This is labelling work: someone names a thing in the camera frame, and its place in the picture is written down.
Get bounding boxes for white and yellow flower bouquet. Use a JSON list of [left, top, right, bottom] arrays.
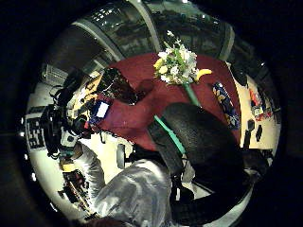
[[152, 29, 213, 108]]

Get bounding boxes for small black object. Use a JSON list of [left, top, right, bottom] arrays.
[[255, 124, 264, 143], [242, 118, 256, 149]]

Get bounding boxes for blue box with white label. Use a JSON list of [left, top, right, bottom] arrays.
[[89, 99, 111, 126]]

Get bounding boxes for dark red tablecloth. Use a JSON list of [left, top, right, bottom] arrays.
[[94, 52, 242, 153]]

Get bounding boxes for white marker cube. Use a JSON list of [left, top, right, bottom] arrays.
[[24, 111, 49, 151]]

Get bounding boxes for the person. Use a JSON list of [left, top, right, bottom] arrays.
[[73, 142, 197, 227]]

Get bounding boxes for blue floral patterned vase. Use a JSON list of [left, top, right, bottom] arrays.
[[211, 81, 241, 131]]

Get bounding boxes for red and white items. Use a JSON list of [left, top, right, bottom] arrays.
[[248, 87, 274, 123]]

